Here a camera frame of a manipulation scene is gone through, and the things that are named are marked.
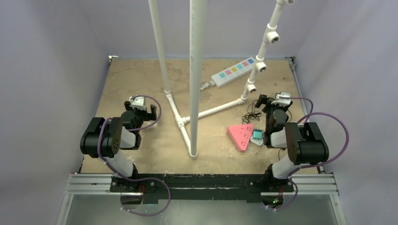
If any pink triangular power socket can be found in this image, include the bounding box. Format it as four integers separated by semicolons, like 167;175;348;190
227;124;254;152

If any white PVC pipe frame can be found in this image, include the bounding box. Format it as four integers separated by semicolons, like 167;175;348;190
148;0;294;159

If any white multicolour power strip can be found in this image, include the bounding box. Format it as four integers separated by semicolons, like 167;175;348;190
211;57;255;88

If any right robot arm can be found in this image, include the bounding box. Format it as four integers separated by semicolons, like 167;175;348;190
255;94;329;191

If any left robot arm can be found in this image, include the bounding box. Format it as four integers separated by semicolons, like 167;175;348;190
80;97;158;192

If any teal white plug adapter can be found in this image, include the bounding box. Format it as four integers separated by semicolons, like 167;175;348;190
250;128;264;146

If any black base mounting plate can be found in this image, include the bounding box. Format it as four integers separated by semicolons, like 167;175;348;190
110;173;294;204

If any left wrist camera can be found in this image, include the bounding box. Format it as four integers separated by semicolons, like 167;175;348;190
129;97;146;110

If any black cable with adapters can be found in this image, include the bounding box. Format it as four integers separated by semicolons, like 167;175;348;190
242;102;293;125

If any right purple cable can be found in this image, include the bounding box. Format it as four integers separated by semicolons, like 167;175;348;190
264;97;350;212

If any purple cable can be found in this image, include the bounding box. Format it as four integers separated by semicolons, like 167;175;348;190
97;95;172;217
264;97;350;212

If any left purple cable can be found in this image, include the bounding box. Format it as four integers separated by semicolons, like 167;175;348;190
97;95;172;217

